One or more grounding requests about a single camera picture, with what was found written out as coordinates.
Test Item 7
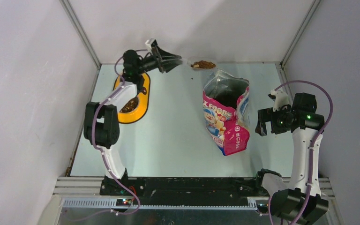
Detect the pink blue pet food bag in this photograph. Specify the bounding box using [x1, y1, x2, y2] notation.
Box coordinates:
[202, 69, 250, 156]

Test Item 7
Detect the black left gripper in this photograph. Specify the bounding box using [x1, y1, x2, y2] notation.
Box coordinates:
[136, 45, 181, 75]

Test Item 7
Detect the aluminium frame rail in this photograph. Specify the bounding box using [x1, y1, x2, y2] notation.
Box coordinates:
[53, 177, 336, 210]

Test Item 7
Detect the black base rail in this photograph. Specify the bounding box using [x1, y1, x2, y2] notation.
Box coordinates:
[99, 176, 269, 207]

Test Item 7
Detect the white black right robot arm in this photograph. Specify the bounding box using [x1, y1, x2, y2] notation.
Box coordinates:
[254, 90, 329, 225]

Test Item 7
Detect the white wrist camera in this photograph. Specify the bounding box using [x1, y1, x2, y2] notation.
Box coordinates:
[268, 89, 290, 112]
[145, 38, 158, 54]

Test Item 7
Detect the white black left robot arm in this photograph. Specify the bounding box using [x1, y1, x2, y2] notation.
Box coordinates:
[83, 45, 182, 195]

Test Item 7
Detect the brown kibble in bowl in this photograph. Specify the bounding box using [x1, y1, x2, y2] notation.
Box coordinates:
[120, 97, 139, 113]

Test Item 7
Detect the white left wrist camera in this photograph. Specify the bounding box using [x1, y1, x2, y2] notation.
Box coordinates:
[145, 38, 158, 54]

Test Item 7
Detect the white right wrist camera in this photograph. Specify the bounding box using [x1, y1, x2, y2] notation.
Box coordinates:
[268, 89, 290, 112]

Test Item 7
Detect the yellow double pet bowl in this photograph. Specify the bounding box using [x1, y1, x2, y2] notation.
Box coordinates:
[118, 73, 150, 124]

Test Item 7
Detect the clear plastic scoop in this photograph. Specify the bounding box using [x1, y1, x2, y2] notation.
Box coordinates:
[182, 56, 217, 71]

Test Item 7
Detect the brown kibble in scoop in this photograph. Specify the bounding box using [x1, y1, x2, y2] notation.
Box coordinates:
[191, 60, 216, 69]

